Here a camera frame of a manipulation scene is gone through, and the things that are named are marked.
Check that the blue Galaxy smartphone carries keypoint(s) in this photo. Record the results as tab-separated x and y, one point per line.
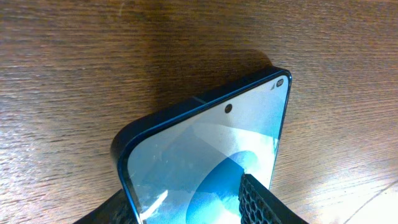
184	164

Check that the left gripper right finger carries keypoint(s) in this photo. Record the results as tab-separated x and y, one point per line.
257	205

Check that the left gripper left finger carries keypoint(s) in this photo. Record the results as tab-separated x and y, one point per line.
116	210

